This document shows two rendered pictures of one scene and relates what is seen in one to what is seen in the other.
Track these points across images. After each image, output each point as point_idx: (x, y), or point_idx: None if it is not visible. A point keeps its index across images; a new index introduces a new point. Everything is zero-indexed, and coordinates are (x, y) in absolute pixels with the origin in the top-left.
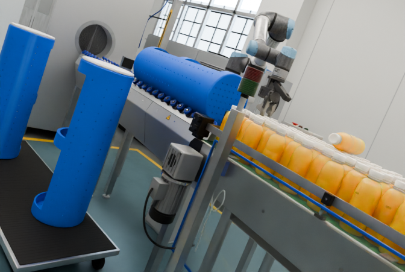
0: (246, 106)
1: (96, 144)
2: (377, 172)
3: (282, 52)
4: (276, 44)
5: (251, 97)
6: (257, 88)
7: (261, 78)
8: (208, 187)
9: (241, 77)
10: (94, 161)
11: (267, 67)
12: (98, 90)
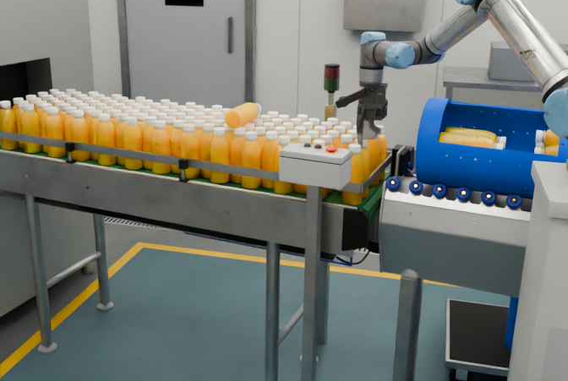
0: (547, 224)
1: None
2: (217, 105)
3: (377, 42)
4: (491, 22)
5: (546, 194)
6: (324, 82)
7: (324, 73)
8: None
9: (427, 100)
10: None
11: (552, 94)
12: None
